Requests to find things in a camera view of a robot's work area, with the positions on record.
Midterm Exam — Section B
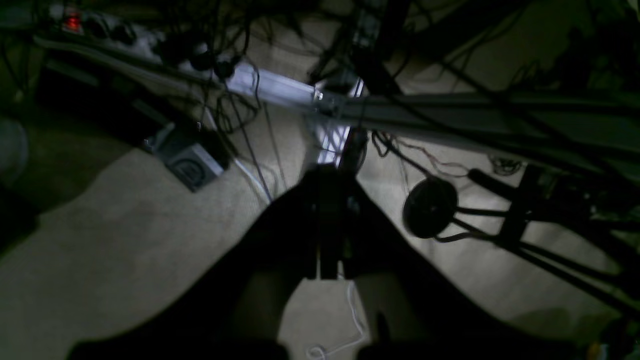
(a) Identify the black chair wheel base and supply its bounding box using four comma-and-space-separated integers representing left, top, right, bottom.
401, 166, 639, 321

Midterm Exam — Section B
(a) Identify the white power strip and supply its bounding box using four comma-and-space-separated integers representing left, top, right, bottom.
30, 5, 241, 76

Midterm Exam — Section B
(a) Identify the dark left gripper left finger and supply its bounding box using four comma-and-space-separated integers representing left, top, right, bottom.
67, 165, 326, 360

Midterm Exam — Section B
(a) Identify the aluminium frame leg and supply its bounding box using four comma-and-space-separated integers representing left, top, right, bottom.
240, 65, 366, 166

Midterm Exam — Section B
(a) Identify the white cable on floor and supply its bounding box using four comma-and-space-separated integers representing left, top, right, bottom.
306, 280, 368, 360

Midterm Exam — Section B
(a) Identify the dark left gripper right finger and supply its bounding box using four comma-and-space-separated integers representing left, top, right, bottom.
330, 169, 578, 360

